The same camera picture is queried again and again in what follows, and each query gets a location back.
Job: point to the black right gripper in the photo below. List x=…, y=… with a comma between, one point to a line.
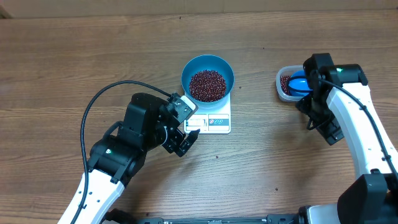
x=328, y=130

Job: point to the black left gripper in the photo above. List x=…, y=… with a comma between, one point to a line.
x=172, y=145

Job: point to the blue plastic measuring scoop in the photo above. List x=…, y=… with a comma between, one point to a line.
x=297, y=84

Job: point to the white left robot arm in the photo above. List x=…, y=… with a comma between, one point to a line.
x=117, y=157

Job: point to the white digital kitchen scale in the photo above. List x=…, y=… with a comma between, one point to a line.
x=211, y=117

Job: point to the teal metal bowl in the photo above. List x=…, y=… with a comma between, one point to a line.
x=207, y=62

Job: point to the red adzuki beans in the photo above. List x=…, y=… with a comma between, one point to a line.
x=284, y=82

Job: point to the clear plastic container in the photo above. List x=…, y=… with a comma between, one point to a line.
x=288, y=72

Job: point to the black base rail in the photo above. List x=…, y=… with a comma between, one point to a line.
x=214, y=221

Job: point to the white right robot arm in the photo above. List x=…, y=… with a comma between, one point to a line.
x=339, y=106

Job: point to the red beans in bowl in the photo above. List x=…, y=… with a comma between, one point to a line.
x=207, y=86

